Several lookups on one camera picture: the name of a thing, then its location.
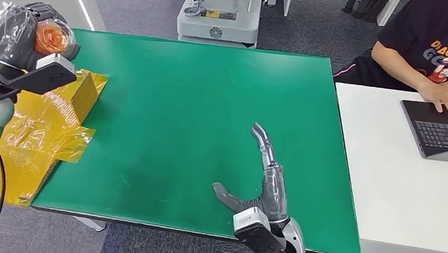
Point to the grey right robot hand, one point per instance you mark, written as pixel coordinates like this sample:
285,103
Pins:
273,190

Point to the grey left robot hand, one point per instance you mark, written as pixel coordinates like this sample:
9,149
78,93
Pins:
13,38

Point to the orange bottle with clear cap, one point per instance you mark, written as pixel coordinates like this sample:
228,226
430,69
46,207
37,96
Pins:
53,38

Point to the person's right forearm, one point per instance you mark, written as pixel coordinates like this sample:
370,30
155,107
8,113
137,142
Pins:
395,63

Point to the grey robot base machine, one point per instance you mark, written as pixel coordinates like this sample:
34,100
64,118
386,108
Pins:
216,23

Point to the yellow film wrapped cardboard box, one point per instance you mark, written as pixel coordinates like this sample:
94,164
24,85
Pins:
45,126

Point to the white desk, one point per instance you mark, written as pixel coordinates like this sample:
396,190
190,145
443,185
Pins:
404,198

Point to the dark grey laptop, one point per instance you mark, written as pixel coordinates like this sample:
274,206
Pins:
446,133

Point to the person's right hand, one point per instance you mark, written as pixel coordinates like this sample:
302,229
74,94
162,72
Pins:
447,98

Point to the black cylinder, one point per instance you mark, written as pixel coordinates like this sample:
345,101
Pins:
350,1
376,11
362,6

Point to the person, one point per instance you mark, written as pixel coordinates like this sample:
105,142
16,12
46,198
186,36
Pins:
430,38

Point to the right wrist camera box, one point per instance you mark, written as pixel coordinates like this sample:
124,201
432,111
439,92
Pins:
253,227

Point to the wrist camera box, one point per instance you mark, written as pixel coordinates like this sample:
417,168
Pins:
44,75
253,227

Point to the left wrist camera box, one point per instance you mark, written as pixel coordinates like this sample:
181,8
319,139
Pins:
44,75

